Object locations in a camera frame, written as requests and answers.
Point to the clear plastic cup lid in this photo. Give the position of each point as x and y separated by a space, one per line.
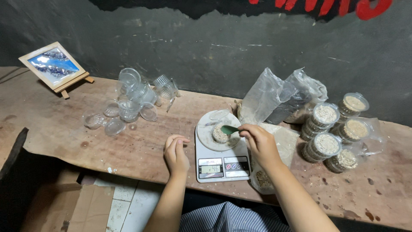
219 114

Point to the white digital kitchen scale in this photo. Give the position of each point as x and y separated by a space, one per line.
222 161

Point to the person's right hand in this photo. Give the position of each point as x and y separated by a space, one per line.
262 146

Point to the person's left fingers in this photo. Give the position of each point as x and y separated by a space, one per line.
177 139

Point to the person's right fingers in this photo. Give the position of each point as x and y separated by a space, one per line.
249 130

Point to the clear bag of dark grains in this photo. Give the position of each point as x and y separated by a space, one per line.
297 103

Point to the striped blue apron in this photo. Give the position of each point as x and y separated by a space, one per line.
231 219

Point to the pile of empty clear cups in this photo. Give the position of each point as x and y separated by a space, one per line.
132 96

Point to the clear cup with pale grains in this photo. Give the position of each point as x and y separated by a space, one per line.
219 134

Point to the flat clear bag of grains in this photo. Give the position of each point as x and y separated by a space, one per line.
286 141

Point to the stacks of filled clear containers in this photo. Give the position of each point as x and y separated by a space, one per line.
325 145

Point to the brown cardboard box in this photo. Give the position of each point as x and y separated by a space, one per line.
74 209

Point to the person's left hand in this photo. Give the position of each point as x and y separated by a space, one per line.
176 158

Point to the upright clear plastic bag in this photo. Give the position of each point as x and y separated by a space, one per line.
262 98

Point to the green plastic spoon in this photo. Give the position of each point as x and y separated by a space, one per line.
228 130

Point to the framed blue picture on easel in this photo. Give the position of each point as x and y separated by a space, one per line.
53 64

